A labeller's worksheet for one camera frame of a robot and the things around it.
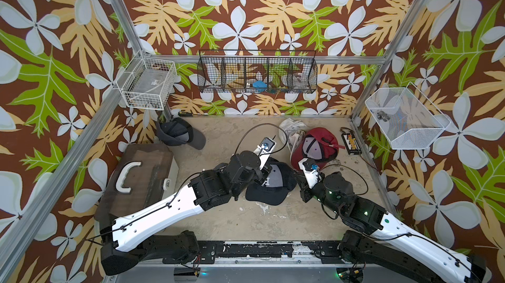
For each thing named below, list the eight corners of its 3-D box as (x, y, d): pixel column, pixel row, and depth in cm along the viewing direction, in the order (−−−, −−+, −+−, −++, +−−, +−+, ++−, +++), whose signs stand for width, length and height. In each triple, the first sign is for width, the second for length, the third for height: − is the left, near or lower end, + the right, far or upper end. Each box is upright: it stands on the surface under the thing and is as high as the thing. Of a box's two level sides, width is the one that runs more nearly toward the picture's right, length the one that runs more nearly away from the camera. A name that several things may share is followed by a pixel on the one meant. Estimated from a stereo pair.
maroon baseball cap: (302, 178, 96) (309, 164, 85) (285, 156, 104) (289, 141, 93) (338, 157, 103) (347, 142, 93) (319, 139, 111) (326, 123, 101)
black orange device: (348, 154, 105) (350, 151, 104) (341, 135, 114) (343, 133, 112) (360, 154, 105) (362, 151, 104) (352, 135, 114) (354, 133, 112)
